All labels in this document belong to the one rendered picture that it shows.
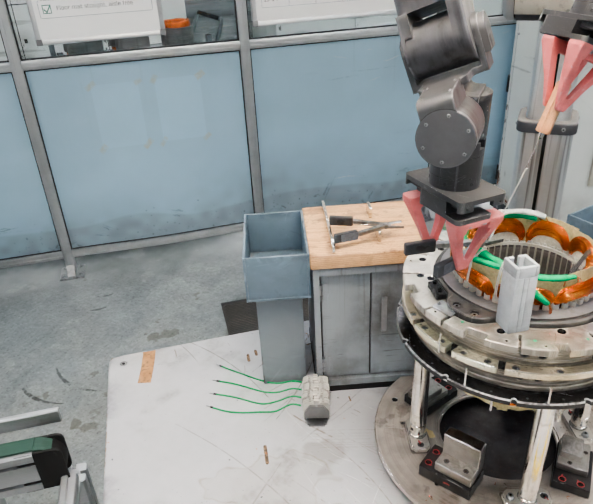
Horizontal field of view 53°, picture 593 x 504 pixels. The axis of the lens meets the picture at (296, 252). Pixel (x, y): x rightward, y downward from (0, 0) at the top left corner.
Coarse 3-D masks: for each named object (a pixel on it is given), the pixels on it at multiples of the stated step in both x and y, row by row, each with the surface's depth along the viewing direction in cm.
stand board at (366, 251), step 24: (312, 216) 106; (360, 216) 105; (384, 216) 105; (408, 216) 104; (312, 240) 98; (360, 240) 97; (384, 240) 97; (408, 240) 97; (312, 264) 94; (336, 264) 94; (360, 264) 94; (384, 264) 95
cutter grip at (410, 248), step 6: (420, 240) 72; (426, 240) 72; (432, 240) 72; (408, 246) 72; (414, 246) 72; (420, 246) 72; (426, 246) 72; (432, 246) 72; (408, 252) 72; (414, 252) 72; (420, 252) 72; (426, 252) 73
